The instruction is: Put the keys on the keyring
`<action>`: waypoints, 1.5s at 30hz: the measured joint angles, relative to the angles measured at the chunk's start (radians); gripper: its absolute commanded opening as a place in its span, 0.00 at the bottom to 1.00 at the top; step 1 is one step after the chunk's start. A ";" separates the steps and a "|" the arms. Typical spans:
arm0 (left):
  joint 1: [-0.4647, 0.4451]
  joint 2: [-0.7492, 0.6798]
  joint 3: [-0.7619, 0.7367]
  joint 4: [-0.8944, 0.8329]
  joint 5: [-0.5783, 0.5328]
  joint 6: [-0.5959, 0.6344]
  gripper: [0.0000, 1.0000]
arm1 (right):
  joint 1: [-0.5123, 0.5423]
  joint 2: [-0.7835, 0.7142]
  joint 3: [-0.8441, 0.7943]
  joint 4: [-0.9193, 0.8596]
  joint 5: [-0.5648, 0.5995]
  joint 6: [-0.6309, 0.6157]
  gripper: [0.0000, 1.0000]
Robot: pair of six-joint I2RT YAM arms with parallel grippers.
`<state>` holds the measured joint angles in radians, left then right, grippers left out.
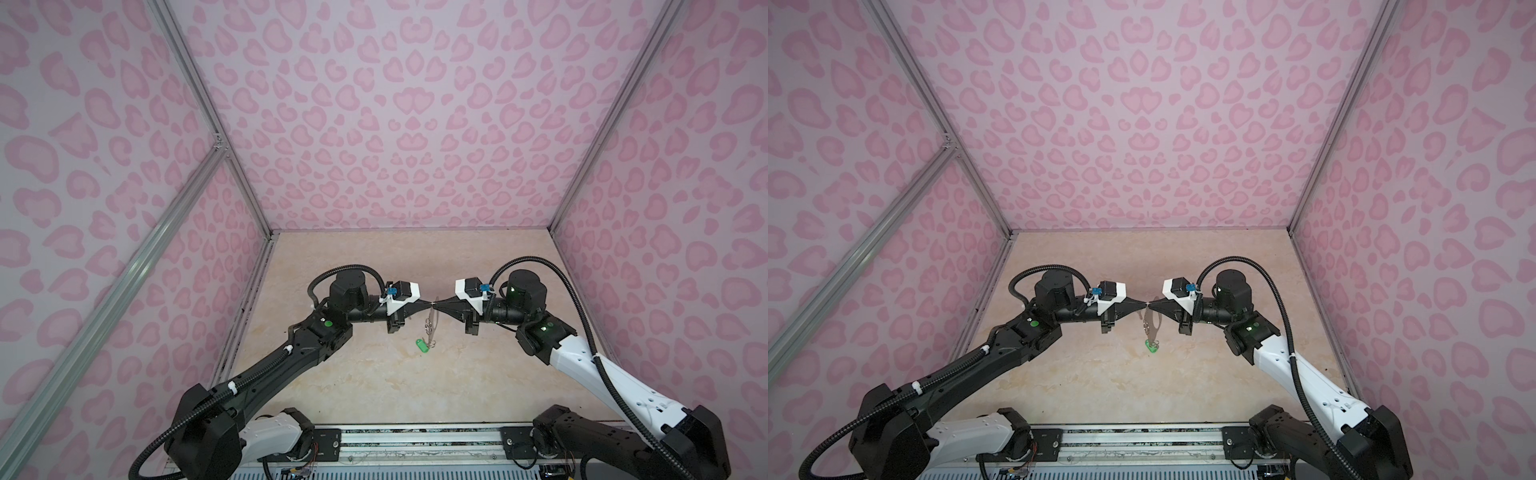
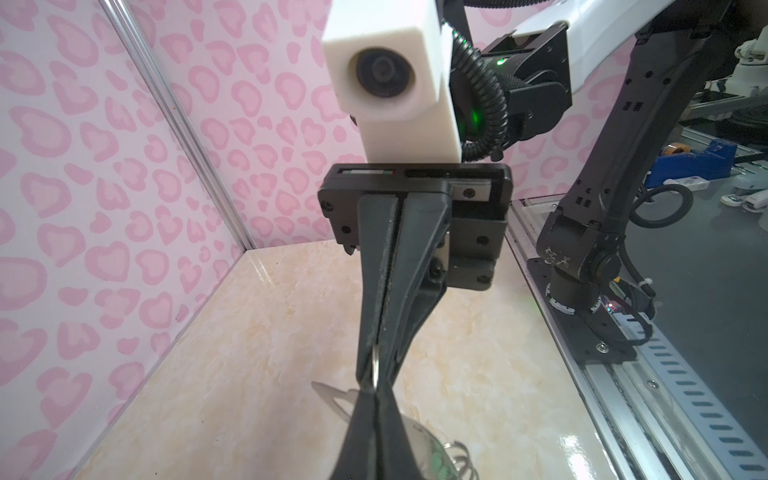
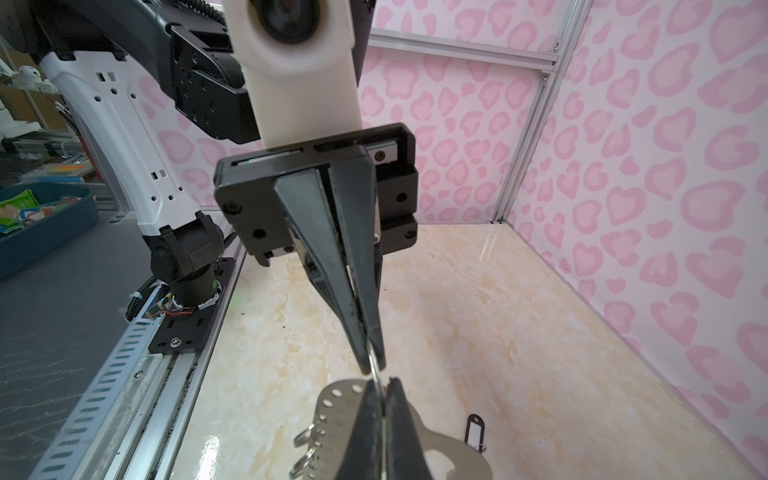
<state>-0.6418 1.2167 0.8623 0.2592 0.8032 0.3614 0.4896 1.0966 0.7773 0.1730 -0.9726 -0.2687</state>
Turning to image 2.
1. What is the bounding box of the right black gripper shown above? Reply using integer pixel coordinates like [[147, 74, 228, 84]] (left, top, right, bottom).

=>
[[318, 163, 513, 390]]

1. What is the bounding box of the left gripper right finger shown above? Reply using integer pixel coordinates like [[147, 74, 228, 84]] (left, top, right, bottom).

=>
[[374, 383, 423, 480]]

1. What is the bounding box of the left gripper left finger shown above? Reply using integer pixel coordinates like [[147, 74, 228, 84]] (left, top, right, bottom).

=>
[[330, 390, 377, 480]]

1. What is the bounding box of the metal key holder plate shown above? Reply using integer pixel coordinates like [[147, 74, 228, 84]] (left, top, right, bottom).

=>
[[312, 381, 479, 479]]

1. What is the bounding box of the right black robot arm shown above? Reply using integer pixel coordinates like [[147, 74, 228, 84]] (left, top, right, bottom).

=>
[[318, 1, 737, 388]]

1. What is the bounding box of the blue tape dispenser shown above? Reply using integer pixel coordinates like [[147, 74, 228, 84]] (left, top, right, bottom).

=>
[[644, 139, 737, 189]]

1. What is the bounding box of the right black corrugated cable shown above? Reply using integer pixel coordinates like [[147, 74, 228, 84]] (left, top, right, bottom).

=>
[[443, 0, 510, 163]]

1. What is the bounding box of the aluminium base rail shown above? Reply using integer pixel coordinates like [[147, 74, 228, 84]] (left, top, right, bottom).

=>
[[507, 197, 767, 479]]

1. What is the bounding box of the right corner aluminium post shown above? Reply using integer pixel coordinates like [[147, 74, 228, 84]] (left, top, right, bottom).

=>
[[99, 0, 256, 251]]

